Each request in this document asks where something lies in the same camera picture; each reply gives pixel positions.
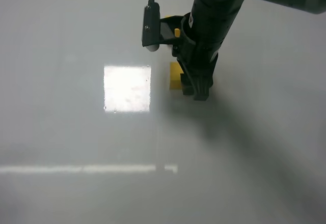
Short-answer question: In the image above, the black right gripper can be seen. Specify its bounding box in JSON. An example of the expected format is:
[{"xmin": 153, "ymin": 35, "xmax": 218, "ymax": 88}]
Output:
[{"xmin": 173, "ymin": 0, "xmax": 244, "ymax": 101}]

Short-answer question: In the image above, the yellow wooden cube block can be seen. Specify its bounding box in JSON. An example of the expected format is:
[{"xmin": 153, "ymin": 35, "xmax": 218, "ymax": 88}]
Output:
[{"xmin": 169, "ymin": 62, "xmax": 183, "ymax": 90}]

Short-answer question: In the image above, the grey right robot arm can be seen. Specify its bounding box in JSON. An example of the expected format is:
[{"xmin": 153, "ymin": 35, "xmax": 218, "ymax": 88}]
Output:
[{"xmin": 174, "ymin": 0, "xmax": 325, "ymax": 101}]

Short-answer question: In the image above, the dark right wrist camera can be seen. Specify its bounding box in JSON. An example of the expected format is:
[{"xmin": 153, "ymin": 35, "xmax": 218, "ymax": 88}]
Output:
[{"xmin": 142, "ymin": 1, "xmax": 183, "ymax": 52}]

